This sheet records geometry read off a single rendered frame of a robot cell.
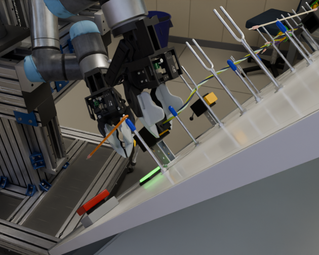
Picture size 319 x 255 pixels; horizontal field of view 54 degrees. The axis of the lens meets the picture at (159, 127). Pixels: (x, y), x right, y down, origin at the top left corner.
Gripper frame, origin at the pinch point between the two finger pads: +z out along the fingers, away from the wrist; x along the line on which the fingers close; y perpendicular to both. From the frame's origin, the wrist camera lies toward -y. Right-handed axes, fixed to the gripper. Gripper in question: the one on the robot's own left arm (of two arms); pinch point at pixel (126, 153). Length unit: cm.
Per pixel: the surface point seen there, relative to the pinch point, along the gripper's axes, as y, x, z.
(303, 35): -37, 64, -25
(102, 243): -11.0, -16.4, 16.7
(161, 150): 8.8, 9.0, 4.6
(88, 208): 20.5, -4.0, 11.9
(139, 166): -140, -29, -27
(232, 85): -224, 65, -84
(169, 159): 5.8, 9.5, 6.3
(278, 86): 28.0, 29.3, 7.2
